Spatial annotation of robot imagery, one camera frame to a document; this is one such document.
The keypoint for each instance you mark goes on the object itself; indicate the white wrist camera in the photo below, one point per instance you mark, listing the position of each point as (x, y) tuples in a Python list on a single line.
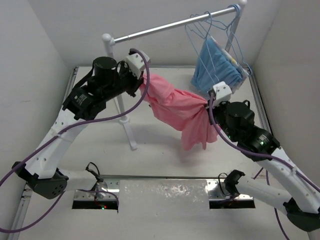
[(135, 64), (222, 93)]

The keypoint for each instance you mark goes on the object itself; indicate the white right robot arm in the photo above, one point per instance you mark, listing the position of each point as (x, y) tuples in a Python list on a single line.
[(299, 200)]

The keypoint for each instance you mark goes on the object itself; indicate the metal base plate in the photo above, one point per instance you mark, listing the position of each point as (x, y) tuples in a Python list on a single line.
[(107, 190), (215, 194)]

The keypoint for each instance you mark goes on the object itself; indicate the pink t shirt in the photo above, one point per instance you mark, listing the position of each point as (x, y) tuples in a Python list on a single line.
[(182, 110)]

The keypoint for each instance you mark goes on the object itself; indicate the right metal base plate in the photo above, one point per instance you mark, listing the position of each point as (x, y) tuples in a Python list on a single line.
[(215, 194)]

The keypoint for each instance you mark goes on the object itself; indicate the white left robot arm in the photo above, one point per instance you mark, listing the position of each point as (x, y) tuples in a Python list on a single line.
[(106, 80)]

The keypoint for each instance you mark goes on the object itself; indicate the blue t shirt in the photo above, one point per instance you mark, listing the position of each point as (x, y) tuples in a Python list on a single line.
[(215, 65)]

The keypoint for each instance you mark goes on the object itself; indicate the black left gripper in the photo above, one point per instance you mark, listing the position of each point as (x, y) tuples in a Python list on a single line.
[(134, 81)]

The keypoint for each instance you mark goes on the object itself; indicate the patterned garment on hanger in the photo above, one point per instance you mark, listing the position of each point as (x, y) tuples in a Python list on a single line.
[(236, 84)]

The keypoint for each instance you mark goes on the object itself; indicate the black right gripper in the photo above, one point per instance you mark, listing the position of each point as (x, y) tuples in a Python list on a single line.
[(223, 104)]

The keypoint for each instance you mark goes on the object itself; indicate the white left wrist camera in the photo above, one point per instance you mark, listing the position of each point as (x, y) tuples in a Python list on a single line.
[(135, 64)]

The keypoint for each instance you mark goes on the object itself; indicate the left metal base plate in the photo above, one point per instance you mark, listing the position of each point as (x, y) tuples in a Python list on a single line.
[(107, 190)]

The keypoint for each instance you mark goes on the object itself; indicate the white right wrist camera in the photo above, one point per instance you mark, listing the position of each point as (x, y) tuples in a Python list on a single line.
[(222, 93)]

